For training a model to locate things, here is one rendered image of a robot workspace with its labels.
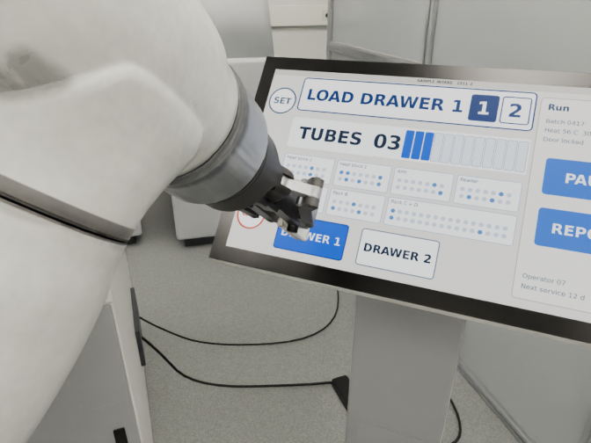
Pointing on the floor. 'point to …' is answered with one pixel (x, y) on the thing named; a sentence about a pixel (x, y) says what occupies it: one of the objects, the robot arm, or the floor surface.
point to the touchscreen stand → (400, 373)
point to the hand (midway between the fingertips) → (295, 221)
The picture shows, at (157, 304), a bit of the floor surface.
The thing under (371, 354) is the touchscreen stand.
